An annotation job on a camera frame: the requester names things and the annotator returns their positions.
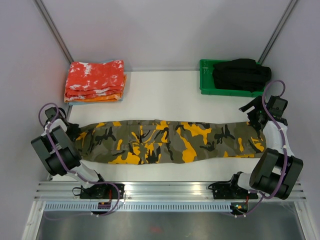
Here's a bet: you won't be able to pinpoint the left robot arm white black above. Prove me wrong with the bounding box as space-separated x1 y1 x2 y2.
31 103 109 199

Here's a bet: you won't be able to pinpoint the corner aluminium post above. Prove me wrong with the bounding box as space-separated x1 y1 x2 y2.
33 0 74 64
258 0 300 64

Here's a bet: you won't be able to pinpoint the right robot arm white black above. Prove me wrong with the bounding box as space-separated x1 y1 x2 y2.
227 96 304 200

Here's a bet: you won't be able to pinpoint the green plastic tray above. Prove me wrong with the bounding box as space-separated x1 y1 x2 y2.
199 59 265 98

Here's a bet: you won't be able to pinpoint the white slotted cable duct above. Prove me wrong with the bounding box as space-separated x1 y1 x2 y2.
44 201 232 213

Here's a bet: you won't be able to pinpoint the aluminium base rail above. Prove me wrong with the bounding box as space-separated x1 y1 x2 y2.
33 181 307 202

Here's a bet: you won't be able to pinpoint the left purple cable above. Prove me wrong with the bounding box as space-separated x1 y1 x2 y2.
37 102 123 217

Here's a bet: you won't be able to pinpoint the right corner aluminium post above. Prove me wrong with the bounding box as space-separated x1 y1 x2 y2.
258 0 300 64

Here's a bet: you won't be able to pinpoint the camouflage yellow green trousers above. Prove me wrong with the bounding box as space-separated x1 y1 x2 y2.
74 120 267 165

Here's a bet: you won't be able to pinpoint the red white folded trousers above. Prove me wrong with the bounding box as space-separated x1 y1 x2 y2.
64 59 126 100

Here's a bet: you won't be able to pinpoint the left corner aluminium post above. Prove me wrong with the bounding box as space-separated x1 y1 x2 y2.
33 0 74 64

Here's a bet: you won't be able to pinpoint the black trousers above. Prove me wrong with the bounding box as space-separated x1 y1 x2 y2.
212 58 272 93

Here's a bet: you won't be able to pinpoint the orange folded trousers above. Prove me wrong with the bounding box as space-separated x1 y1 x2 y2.
64 74 127 103

